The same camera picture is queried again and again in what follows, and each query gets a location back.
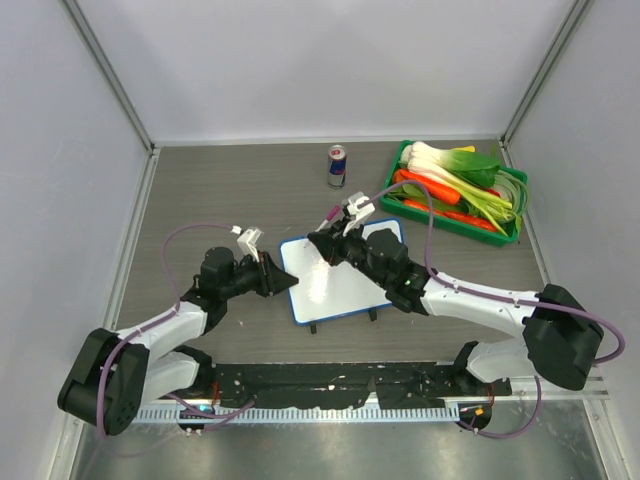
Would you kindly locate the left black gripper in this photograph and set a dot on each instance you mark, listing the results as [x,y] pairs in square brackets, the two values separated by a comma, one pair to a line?
[271,279]

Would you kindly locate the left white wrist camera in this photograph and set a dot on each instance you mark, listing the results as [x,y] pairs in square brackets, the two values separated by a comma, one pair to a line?
[248,241]

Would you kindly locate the large orange carrot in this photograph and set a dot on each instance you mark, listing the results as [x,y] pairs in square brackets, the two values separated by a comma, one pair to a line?
[437,190]

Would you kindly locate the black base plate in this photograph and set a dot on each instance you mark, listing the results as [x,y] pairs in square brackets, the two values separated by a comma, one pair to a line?
[339,386]

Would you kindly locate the pink capped marker pen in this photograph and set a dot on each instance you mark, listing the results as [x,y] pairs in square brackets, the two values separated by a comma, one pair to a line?
[336,209]

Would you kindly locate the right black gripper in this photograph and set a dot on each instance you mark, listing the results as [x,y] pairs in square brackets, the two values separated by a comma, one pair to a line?
[331,241]

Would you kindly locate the small orange carrot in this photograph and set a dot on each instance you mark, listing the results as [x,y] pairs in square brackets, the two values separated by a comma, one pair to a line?
[453,215]

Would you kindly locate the white green bok choy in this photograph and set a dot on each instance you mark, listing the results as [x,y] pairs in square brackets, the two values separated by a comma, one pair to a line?
[468,165]

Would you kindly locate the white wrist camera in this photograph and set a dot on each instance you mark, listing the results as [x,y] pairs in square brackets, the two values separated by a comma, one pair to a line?
[248,241]
[356,210]

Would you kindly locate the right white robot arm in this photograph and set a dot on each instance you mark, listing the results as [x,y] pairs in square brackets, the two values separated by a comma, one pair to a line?
[548,334]

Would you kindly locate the red bull can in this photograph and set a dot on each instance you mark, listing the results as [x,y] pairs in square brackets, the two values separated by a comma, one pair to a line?
[337,159]

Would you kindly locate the blue framed whiteboard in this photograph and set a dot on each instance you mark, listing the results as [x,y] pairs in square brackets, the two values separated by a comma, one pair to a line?
[324,292]

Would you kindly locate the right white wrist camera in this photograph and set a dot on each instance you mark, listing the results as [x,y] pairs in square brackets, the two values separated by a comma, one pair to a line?
[356,210]

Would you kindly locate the green plastic tray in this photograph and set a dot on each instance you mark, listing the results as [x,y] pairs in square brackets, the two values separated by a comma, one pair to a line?
[411,189]

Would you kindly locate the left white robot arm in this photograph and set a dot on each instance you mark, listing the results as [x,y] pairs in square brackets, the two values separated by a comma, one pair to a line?
[117,372]

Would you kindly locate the white slotted cable duct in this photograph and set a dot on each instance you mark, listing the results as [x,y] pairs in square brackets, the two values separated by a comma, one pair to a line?
[172,412]

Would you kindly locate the green onion bunch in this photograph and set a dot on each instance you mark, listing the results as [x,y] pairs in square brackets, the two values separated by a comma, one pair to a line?
[502,205]

